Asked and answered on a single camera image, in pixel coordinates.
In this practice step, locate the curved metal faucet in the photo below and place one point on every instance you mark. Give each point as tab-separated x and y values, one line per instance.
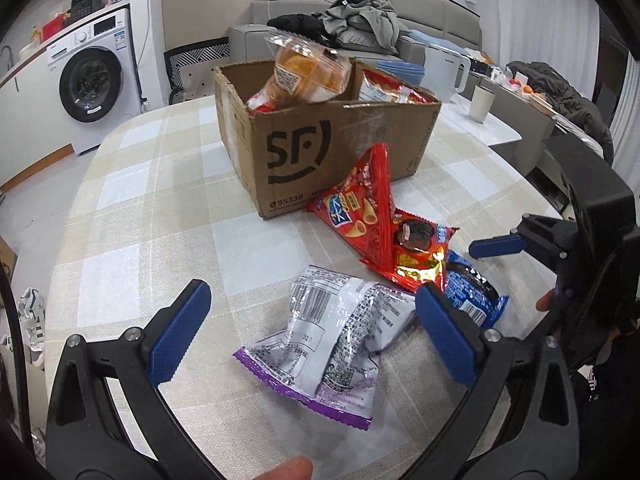
6	55

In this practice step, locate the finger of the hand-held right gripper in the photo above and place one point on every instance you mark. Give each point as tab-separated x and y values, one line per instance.
495	247

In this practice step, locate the white washing machine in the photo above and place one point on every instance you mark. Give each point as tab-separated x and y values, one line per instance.
95	80

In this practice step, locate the brown cardboard box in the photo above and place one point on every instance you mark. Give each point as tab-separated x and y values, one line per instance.
290	160

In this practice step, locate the white red-edged snack packet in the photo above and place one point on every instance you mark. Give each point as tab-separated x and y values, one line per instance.
385	91

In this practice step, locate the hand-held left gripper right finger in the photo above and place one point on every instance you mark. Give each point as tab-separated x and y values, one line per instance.
447	332

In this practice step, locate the person's black clothing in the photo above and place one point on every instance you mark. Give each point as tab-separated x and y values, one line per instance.
610	420

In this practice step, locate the white green sneaker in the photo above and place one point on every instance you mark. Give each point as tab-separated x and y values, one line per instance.
32	325

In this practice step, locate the beige cup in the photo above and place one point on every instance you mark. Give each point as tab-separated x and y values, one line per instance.
482	105

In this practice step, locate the grey sofa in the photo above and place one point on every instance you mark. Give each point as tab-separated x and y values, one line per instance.
440	15

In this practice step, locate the person's left hand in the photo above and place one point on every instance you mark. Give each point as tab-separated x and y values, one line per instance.
285	470

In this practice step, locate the black pressure cooker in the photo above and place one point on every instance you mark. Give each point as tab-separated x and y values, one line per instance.
86	6

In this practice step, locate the white electric kettle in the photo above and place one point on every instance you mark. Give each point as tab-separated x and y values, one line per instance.
445	72

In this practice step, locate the red cookie packet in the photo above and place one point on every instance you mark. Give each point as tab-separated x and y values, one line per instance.
417	265

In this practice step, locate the clear bread packet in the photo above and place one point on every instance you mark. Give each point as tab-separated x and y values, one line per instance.
300	70

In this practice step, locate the grey hooded garment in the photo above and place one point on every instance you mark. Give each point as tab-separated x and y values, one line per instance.
360	22

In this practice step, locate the dark padded jacket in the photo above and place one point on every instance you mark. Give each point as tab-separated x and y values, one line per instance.
565	95

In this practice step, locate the printed cardboard floor box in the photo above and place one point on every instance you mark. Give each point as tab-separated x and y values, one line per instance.
6	260

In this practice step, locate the yellow bottle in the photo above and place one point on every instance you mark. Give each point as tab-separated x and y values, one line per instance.
36	35

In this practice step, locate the white kitchen counter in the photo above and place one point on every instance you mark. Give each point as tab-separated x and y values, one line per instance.
30	120

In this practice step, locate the grey side cabinet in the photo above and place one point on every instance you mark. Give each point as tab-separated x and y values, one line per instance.
525	130

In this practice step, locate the person's right hand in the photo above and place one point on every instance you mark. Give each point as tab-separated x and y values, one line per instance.
545	302

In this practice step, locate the blue cookie packet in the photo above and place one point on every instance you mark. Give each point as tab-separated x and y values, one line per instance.
472	292

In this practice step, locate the red chip packet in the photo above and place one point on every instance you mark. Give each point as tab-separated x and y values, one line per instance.
360	210

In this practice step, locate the folded patterned play mat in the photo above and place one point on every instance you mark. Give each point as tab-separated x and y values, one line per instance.
192	65

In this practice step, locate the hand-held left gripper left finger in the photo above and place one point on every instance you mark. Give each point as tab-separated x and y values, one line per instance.
180	330

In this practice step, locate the light blue cloth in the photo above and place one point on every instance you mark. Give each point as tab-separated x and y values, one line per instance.
427	40

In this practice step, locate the blue bowl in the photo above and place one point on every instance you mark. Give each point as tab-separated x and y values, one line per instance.
400	66
407	76

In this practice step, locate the purple silver snack packet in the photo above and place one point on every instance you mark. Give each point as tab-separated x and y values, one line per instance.
325	340

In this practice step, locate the small red snack packet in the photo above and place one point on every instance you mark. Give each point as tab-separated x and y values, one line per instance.
260	102

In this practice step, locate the red storage box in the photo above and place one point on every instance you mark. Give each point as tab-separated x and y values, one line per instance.
54	29

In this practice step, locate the black jacket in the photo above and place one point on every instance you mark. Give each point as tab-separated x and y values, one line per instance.
297	25

